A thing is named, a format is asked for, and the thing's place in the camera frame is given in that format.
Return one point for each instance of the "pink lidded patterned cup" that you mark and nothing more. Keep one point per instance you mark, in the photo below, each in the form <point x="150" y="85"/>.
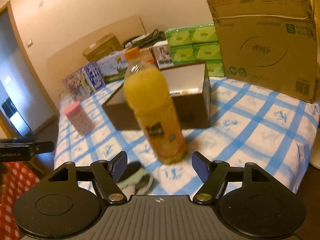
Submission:
<point x="79" y="118"/>

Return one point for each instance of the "white photo printed box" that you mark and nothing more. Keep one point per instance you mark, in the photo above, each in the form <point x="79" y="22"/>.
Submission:
<point x="161" y="51"/>

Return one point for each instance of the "orange juice bottle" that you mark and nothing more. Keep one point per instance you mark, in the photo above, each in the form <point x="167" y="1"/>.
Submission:
<point x="147" y="94"/>

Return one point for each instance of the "large brown cardboard box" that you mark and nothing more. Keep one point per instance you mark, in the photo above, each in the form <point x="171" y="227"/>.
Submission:
<point x="268" y="43"/>

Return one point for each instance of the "red checkered cloth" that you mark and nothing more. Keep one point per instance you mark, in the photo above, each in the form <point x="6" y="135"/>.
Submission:
<point x="19" y="179"/>

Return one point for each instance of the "black bag pile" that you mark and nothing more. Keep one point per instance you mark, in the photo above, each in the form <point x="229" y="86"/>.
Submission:
<point x="145" y="40"/>

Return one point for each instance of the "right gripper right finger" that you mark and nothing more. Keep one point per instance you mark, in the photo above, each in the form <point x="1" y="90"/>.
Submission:
<point x="213" y="175"/>

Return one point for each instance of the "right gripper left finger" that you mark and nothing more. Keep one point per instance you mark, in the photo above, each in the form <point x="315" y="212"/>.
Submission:
<point x="106" y="175"/>

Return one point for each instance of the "green white slipper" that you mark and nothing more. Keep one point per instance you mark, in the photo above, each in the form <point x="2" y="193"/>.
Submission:
<point x="135" y="180"/>

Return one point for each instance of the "brown open storage box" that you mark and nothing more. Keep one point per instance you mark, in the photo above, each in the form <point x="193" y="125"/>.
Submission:
<point x="190" y="90"/>

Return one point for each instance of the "blue milk carton box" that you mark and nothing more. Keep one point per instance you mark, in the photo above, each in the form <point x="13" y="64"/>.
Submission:
<point x="84" y="82"/>

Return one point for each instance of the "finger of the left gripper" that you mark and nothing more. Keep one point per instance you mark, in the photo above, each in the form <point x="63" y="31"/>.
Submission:
<point x="41" y="147"/>

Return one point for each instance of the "wooden door frame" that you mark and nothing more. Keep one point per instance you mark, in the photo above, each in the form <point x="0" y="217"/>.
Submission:
<point x="19" y="78"/>

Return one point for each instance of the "green tissue pack stack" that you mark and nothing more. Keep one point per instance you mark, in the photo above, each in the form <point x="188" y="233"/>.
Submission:
<point x="194" y="44"/>

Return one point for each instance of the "blue checkered bed sheet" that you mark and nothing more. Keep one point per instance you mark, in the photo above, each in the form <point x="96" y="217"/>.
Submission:
<point x="247" y="124"/>

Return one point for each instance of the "green milk carton box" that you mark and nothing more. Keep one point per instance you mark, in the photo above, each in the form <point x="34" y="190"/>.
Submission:
<point x="112" y="67"/>

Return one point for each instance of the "white wall switch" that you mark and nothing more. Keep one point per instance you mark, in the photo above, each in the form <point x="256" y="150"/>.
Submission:
<point x="29" y="43"/>

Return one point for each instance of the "wooden headboard panel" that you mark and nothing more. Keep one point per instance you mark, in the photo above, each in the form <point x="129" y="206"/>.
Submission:
<point x="71" y="58"/>

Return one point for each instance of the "orange red carton box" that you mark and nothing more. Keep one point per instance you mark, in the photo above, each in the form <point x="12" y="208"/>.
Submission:
<point x="147" y="55"/>

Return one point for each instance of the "brown cardboard box at back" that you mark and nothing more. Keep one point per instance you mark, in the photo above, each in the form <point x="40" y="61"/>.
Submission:
<point x="102" y="48"/>

